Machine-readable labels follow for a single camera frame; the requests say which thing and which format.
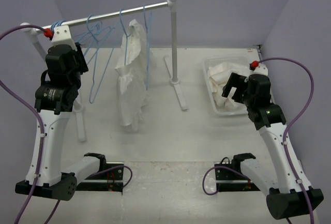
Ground white skirt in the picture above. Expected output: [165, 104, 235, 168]
[207, 62, 253, 111]
[115, 20, 156, 132]

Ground light blue hangers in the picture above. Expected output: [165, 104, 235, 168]
[50, 13, 117, 104]

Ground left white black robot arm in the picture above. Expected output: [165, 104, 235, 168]
[15, 42, 108, 201]

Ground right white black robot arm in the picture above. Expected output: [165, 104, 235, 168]
[222, 73, 324, 220]

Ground white hanging skirt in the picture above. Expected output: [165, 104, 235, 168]
[115, 20, 156, 132]

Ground light blue skirt hanger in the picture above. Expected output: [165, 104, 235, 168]
[117, 9, 140, 68]

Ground white perforated plastic basket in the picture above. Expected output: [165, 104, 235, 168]
[202, 54, 250, 116]

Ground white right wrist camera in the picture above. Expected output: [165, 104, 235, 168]
[245, 61, 268, 82]

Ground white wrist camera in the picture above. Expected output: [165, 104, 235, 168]
[51, 25, 74, 48]
[245, 61, 268, 82]

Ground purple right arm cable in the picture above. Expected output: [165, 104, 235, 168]
[202, 57, 315, 224]

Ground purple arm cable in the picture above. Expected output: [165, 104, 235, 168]
[0, 25, 134, 224]
[202, 57, 315, 224]

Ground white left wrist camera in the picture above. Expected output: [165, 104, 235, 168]
[51, 25, 74, 48]

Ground silver clothes rack rail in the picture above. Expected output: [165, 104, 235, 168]
[38, 1, 170, 31]

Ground white right rack post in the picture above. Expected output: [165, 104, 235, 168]
[164, 0, 188, 111]

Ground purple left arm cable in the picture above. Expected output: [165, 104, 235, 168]
[0, 25, 134, 224]

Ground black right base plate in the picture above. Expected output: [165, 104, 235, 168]
[214, 153, 259, 192]

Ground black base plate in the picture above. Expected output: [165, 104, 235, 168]
[214, 153, 259, 192]
[76, 162, 124, 192]

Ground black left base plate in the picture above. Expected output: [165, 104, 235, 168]
[76, 162, 124, 192]

